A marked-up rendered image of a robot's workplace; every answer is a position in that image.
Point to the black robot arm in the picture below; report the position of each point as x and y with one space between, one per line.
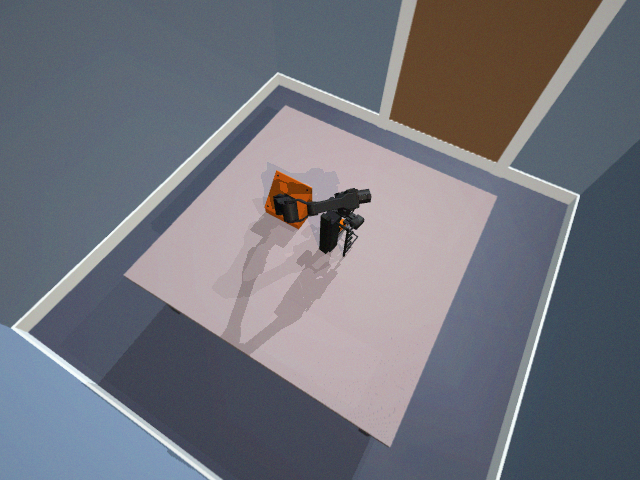
348 200

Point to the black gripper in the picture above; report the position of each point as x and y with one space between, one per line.
351 218

